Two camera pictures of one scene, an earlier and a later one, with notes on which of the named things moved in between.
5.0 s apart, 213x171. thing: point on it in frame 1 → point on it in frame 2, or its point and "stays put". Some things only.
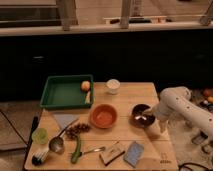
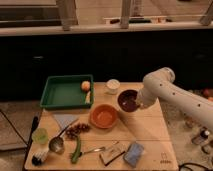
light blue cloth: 64,119 stays put
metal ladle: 56,144 stays put
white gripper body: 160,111 → 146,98
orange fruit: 85,85 stays put
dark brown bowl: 138,118 → 127,100
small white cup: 112,86 stays put
